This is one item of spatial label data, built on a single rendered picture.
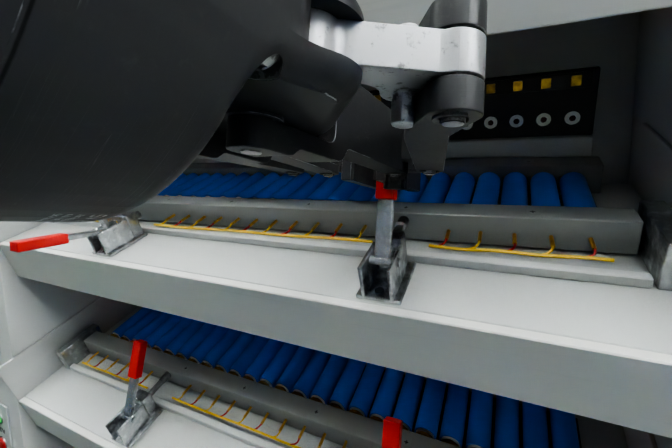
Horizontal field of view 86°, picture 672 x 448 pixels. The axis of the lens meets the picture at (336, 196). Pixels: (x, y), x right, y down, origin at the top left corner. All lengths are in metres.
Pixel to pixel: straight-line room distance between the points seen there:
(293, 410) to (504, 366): 0.22
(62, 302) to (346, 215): 0.42
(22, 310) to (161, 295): 0.26
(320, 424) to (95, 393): 0.28
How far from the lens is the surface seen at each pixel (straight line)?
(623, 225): 0.26
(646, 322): 0.23
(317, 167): 0.17
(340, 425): 0.36
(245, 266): 0.28
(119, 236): 0.39
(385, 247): 0.22
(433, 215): 0.26
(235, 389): 0.42
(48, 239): 0.37
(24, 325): 0.59
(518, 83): 0.35
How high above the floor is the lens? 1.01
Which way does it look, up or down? 6 degrees down
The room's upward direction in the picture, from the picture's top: 1 degrees counter-clockwise
